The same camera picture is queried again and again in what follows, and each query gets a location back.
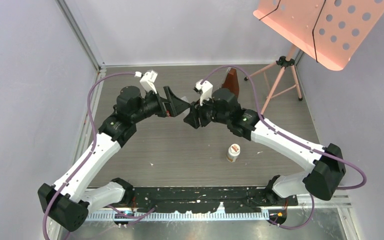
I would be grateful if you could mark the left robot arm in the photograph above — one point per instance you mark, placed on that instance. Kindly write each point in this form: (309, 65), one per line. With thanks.
(66, 201)

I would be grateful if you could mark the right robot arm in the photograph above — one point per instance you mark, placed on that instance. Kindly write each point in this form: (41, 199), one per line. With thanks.
(321, 174)

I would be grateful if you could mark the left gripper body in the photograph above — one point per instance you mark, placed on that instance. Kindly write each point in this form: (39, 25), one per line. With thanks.
(153, 105)

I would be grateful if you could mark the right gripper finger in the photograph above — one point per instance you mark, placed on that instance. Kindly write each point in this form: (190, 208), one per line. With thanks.
(192, 119)
(194, 105)

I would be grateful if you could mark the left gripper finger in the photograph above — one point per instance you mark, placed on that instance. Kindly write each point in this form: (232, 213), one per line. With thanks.
(176, 108)
(171, 97)

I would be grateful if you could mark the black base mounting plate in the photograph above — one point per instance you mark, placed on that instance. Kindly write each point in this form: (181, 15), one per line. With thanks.
(201, 200)

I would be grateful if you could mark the brown wooden metronome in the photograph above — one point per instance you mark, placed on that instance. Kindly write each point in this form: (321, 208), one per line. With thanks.
(231, 81)

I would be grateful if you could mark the white vitamin pill bottle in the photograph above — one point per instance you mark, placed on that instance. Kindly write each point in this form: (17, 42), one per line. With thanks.
(233, 153)

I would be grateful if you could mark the pink music stand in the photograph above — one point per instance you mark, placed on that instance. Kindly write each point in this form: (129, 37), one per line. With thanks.
(329, 31)

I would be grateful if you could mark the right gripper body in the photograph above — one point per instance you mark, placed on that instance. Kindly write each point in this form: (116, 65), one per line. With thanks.
(207, 112)

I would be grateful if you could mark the clear weekly pill organizer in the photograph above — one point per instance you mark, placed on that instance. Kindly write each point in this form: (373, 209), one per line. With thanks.
(187, 113)

